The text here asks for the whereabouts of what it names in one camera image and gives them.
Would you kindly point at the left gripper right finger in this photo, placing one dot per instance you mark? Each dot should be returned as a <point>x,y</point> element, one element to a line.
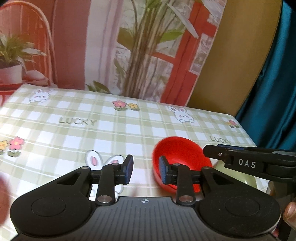
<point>179,175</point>

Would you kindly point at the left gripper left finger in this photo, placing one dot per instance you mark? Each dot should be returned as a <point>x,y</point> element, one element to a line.
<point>112,175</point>

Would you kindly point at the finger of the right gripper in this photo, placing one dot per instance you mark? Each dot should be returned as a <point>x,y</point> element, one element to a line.
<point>228,146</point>

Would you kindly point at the large red bowl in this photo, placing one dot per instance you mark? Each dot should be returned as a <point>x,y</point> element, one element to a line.
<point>178,150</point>

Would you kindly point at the green square plate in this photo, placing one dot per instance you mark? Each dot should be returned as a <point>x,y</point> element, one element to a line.
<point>259,183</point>

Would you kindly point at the person's right hand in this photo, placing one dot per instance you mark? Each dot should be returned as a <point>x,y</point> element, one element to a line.
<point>289,215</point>

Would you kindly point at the person's left hand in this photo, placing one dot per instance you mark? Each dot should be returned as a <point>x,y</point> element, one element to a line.
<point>4,200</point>

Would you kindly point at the teal curtain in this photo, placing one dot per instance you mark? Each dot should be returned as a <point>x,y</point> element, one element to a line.
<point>268,113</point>

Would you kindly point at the checkered bunny tablecloth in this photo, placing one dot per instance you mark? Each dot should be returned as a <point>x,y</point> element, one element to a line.
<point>46,133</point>

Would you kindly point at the printed backdrop cloth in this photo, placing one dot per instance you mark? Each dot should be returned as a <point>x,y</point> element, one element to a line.
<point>150,50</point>

